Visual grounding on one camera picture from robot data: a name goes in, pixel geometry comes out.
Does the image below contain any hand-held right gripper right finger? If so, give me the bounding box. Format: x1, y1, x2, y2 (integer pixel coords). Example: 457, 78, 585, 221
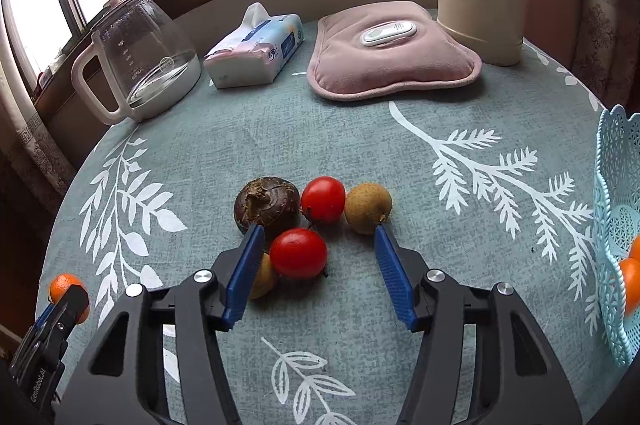
374, 225, 583, 425

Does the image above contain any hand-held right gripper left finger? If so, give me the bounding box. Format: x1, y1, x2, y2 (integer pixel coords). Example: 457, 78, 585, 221
54, 223, 266, 425

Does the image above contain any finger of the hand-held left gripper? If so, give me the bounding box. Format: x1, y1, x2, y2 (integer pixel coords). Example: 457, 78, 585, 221
32, 302, 61, 331
20, 285, 91, 368

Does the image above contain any tan longan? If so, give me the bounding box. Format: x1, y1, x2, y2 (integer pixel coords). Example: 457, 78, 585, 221
344, 182, 393, 236
248, 252, 277, 301

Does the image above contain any round orange with stem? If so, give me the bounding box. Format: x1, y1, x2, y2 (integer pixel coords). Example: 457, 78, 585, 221
49, 273, 91, 323

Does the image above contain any red cherry tomato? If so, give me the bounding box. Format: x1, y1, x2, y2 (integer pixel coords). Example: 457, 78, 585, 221
269, 227, 329, 281
300, 176, 347, 226

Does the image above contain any small brown water chestnut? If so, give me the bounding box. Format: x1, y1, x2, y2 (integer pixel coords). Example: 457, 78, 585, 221
233, 176, 302, 241

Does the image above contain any light blue lattice basket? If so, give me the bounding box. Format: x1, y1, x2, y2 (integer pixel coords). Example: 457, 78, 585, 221
592, 104, 640, 368

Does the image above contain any grey-green leaf print tablecloth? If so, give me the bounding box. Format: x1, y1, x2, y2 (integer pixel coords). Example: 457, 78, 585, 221
35, 22, 640, 425

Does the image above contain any patterned beige curtain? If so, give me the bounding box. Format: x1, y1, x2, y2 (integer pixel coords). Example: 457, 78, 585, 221
570, 0, 640, 111
0, 30, 76, 201

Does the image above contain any pink electric hot water bag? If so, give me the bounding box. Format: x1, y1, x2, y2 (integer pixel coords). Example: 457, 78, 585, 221
306, 1, 483, 102

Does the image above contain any soft tissue pack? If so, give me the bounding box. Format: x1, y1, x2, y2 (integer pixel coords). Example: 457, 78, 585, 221
203, 2, 304, 90

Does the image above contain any glass kettle with white handle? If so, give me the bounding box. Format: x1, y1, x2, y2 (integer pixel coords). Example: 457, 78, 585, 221
71, 0, 202, 126

